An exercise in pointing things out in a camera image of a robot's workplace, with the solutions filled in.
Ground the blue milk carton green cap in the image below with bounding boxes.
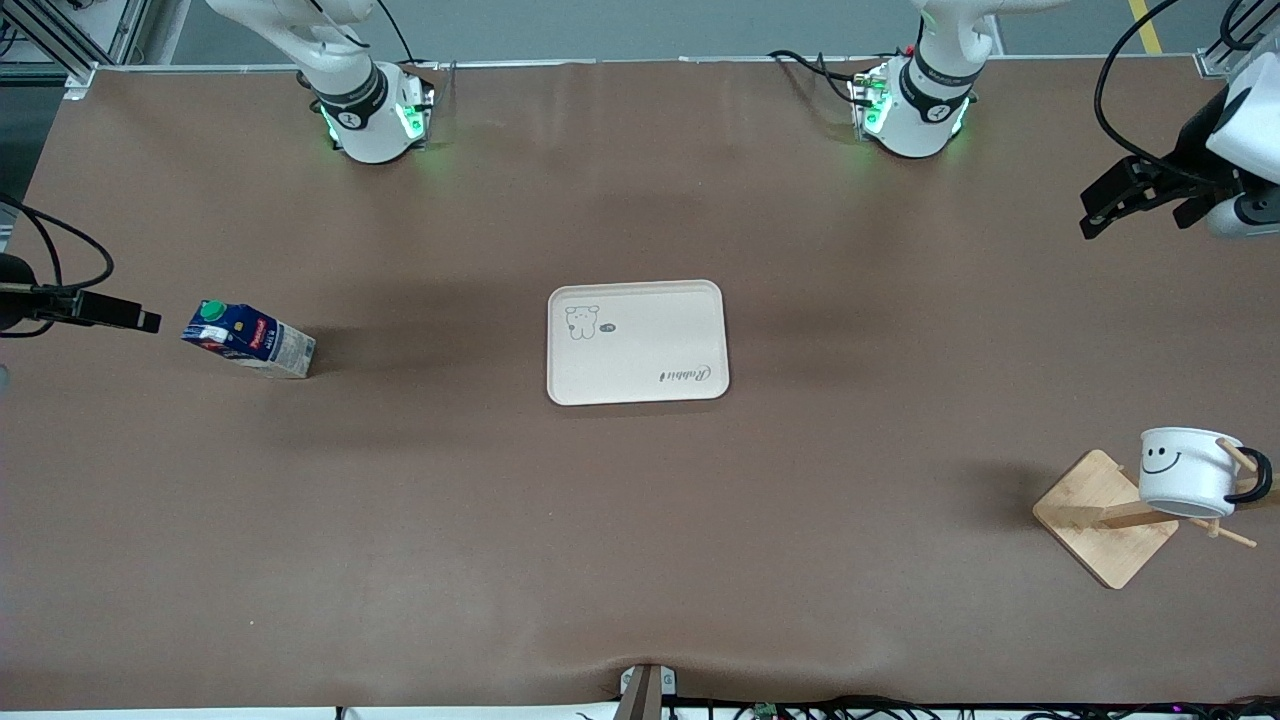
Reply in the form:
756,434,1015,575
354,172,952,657
180,299,317,380

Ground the white smiley mug black handle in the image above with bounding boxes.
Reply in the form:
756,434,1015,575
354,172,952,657
1138,427,1274,519

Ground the wooden cup rack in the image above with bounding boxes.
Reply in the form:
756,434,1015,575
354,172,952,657
1032,440,1280,591

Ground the beige rectangular tray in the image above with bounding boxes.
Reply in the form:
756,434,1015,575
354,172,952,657
546,279,731,407

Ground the aluminium frame corner post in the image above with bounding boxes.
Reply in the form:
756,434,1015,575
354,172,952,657
1196,20,1263,79

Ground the aluminium frame structure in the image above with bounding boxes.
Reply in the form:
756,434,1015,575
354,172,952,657
0,0,151,99

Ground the camera stand bracket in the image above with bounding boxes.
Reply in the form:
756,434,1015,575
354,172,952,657
620,663,678,720

